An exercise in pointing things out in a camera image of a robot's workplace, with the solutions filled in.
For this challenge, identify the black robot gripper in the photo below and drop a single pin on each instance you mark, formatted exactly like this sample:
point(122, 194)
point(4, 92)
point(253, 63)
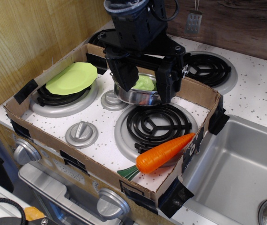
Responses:
point(140, 40)

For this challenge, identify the light green toy broccoli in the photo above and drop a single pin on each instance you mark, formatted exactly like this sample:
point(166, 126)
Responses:
point(144, 83)

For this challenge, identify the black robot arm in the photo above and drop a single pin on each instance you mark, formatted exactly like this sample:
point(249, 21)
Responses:
point(139, 4)

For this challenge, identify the small steel pan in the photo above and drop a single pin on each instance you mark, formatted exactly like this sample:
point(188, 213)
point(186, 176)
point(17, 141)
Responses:
point(138, 97)

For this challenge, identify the silver stovetop knob middle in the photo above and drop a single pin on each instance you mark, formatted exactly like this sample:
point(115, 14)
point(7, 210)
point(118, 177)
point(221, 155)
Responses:
point(109, 101)

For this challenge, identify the silver stovetop knob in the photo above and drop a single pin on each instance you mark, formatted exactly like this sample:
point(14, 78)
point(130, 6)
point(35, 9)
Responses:
point(109, 101)
point(81, 135)

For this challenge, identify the front right black burner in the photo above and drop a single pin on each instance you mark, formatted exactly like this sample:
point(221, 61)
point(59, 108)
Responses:
point(140, 128)

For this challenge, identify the brown cardboard fence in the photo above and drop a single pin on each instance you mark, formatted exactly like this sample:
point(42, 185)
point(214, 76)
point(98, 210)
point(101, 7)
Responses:
point(97, 166)

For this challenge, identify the back right black burner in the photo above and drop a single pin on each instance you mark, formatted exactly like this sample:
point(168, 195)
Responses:
point(212, 70)

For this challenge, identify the hanging metal spatula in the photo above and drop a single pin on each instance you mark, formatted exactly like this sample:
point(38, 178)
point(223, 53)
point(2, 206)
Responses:
point(194, 18)

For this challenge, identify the light green plastic plate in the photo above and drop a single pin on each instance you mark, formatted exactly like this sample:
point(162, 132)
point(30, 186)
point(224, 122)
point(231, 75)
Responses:
point(73, 79)

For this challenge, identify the orange toy carrot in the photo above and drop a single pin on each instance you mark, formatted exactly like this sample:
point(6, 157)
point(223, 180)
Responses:
point(156, 157)

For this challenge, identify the silver stovetop knob front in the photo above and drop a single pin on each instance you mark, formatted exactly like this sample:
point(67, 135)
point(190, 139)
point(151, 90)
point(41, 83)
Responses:
point(81, 135)

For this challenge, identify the front left black burner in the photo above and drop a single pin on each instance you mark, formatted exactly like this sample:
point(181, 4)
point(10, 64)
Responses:
point(50, 105)

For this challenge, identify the grey sink basin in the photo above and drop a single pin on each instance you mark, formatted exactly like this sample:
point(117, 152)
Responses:
point(228, 177)

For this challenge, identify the right oven front knob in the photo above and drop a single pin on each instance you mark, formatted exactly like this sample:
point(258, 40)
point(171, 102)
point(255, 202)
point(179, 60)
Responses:
point(110, 205)

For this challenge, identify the oven knob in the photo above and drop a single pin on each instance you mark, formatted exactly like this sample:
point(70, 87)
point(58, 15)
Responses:
point(110, 205)
point(25, 153)

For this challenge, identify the left oven front knob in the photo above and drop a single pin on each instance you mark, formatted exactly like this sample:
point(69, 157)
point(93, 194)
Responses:
point(25, 153)

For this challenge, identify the orange tape piece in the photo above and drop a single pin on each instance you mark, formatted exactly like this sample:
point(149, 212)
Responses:
point(32, 213)

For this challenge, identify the silver oven door handle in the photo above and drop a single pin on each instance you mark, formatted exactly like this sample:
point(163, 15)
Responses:
point(65, 202)

